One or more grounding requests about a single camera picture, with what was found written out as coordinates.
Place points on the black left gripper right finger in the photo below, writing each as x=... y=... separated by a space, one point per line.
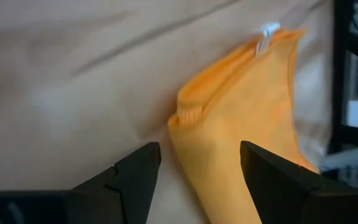
x=275 y=183

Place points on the orange microfiber towel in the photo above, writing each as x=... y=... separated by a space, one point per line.
x=238 y=109

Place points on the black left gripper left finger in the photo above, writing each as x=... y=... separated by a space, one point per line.
x=135 y=180

